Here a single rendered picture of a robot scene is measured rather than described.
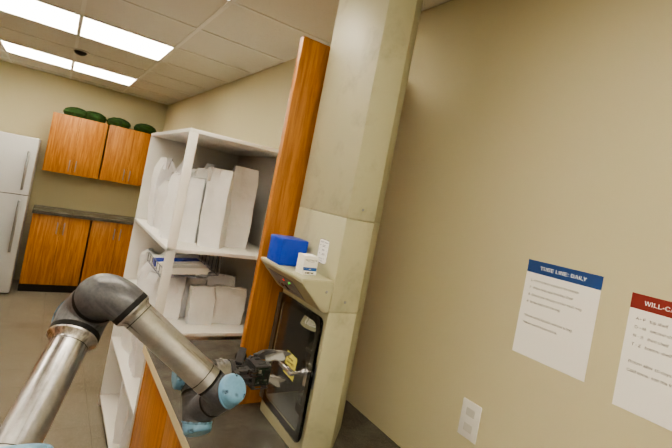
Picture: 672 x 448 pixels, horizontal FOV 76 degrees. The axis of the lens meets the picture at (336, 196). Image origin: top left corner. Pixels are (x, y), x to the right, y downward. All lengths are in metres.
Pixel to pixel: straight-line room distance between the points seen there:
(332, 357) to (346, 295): 0.20
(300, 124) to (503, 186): 0.76
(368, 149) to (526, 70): 0.58
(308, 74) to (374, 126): 0.43
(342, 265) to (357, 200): 0.21
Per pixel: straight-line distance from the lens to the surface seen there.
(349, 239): 1.37
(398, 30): 1.50
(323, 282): 1.35
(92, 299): 1.19
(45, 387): 1.19
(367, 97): 1.41
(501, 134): 1.56
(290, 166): 1.65
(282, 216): 1.66
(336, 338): 1.45
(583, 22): 1.55
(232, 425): 1.70
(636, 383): 1.31
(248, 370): 1.40
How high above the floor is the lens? 1.76
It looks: 1 degrees up
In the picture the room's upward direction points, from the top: 11 degrees clockwise
